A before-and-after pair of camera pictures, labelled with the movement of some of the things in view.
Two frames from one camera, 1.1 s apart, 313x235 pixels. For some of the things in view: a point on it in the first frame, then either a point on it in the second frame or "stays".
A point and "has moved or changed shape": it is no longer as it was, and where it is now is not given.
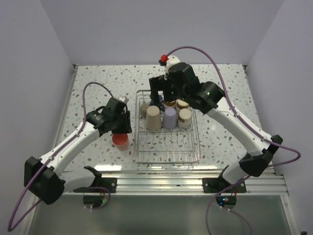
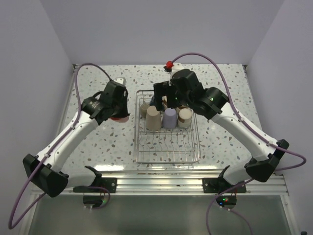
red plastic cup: x=121 y=140 has moved or changed shape
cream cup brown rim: x=185 y=118 stays
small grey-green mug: x=143 y=109 stays
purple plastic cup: x=169 y=118 stays
